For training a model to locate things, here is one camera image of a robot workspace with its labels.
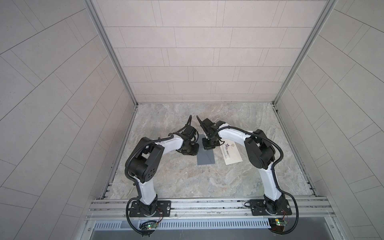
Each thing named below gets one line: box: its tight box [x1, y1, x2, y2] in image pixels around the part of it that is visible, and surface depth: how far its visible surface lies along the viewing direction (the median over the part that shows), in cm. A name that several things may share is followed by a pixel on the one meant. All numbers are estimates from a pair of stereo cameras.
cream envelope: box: [219, 140, 243, 166], surface depth 91 cm
